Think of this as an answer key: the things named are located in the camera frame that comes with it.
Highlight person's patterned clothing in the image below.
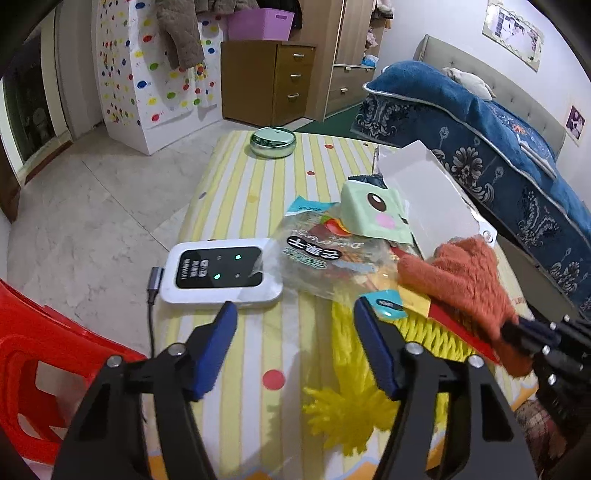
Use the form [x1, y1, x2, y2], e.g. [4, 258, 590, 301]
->
[515, 399, 575, 464]

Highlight brown fuzzy jacket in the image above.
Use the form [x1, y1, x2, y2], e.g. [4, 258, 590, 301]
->
[156, 0, 206, 70]

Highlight glass door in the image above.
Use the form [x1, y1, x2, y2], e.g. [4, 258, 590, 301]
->
[0, 28, 75, 176]

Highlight clear snack bag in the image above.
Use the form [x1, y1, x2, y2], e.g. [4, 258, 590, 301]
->
[270, 196, 416, 320]

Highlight grey padded headboard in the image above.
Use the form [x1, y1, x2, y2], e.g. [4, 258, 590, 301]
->
[412, 34, 566, 158]

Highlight green round tin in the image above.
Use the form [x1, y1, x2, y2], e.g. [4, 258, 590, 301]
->
[250, 127, 297, 158]

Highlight red and yellow packet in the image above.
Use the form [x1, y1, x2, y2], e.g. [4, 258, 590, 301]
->
[399, 286, 502, 365]

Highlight green cartoon face packet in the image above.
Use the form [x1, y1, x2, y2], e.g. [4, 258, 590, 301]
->
[340, 178, 414, 243]

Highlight yellow striped tablecloth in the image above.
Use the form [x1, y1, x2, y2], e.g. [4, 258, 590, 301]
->
[154, 130, 541, 480]

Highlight red plastic chair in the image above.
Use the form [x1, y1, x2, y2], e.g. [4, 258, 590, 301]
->
[0, 278, 148, 462]

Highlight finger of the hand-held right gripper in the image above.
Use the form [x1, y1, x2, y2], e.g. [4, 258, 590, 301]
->
[531, 351, 591, 441]
[501, 316, 591, 356]

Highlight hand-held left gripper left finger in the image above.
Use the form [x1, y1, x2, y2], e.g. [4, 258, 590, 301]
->
[51, 301, 239, 480]

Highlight green floor mat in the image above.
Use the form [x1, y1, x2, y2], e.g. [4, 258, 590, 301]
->
[295, 104, 365, 137]

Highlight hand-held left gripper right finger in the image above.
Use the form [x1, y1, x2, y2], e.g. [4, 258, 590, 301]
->
[353, 298, 539, 480]

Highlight hanging pink clothes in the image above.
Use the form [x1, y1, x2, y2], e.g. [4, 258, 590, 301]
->
[365, 18, 386, 54]

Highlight yellow spiky toy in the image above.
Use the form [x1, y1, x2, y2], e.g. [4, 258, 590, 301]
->
[302, 300, 476, 457]

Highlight small purple wall picture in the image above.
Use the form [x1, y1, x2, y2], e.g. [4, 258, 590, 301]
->
[566, 105, 586, 147]

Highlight blue patterned blanket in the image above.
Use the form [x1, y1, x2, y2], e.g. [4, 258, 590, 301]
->
[352, 62, 591, 319]

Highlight wooden wardrobe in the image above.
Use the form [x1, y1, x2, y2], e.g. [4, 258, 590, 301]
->
[316, 0, 393, 121]

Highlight white portable device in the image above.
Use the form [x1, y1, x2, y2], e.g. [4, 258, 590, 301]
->
[160, 238, 283, 309]

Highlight polka dot cover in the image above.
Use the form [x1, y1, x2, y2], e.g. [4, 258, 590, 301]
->
[96, 0, 227, 155]

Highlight purple storage basket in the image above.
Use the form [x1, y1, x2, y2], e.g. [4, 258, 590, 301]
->
[228, 8, 296, 42]

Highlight wooden drawer cabinet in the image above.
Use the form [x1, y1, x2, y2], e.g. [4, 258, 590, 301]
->
[221, 40, 318, 126]

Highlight wall poster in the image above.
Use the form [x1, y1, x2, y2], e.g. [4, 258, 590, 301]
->
[482, 0, 544, 72]

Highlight grey charging cable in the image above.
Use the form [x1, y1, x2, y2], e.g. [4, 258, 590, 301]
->
[147, 267, 163, 358]

